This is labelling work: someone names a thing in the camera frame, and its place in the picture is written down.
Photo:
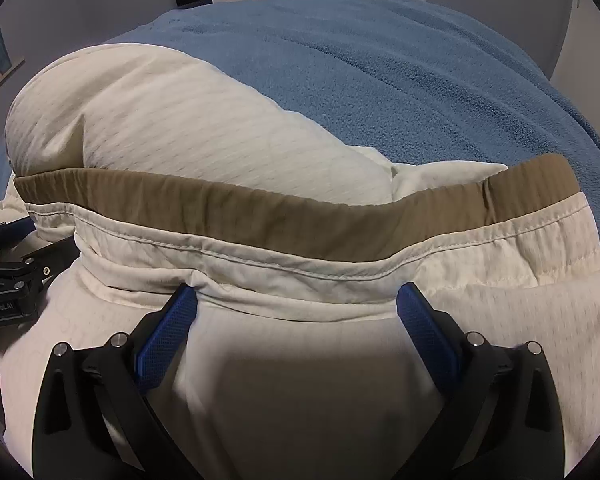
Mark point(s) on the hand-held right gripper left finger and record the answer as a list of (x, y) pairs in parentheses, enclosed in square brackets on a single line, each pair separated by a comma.
[(167, 332)]

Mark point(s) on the blue blanket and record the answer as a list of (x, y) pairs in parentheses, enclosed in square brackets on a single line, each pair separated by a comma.
[(380, 75)]

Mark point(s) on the wooden board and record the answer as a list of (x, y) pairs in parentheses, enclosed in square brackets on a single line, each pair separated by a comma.
[(0, 84)]

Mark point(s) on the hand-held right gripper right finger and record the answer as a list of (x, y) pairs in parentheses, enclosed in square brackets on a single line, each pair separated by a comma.
[(425, 330)]

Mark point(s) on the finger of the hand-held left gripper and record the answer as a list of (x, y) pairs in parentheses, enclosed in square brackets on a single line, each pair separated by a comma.
[(17, 229)]

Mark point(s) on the white hooded jacket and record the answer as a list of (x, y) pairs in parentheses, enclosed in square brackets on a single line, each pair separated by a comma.
[(290, 240)]

